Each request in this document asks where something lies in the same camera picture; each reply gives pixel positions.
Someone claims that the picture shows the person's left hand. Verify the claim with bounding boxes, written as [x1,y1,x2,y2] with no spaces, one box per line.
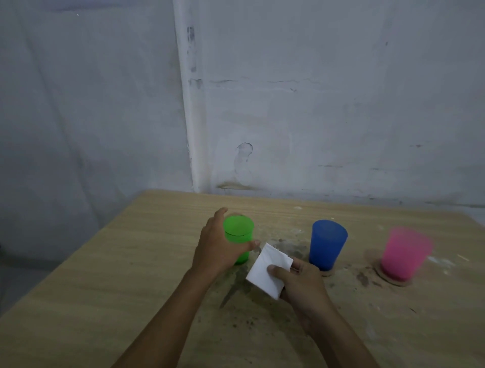
[190,207,261,278]

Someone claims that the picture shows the person's right hand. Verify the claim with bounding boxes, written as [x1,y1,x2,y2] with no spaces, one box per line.
[267,257,335,325]

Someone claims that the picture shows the white tissue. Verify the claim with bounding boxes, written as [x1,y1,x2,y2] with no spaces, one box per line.
[246,243,294,301]

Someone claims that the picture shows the green plastic cup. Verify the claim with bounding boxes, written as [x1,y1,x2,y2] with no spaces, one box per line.
[223,215,254,265]

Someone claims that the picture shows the person's right forearm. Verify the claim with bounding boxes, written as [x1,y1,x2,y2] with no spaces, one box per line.
[306,303,379,368]

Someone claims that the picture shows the person's left forearm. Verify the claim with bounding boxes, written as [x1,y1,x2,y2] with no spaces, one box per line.
[112,267,213,368]

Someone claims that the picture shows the blue plastic cup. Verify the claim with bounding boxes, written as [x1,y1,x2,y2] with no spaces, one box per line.
[308,219,348,271]

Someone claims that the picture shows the round brown coaster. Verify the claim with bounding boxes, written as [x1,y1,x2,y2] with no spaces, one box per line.
[373,259,414,287]

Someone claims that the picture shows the pink plastic cup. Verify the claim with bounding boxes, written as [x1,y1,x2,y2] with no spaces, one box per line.
[381,227,433,282]

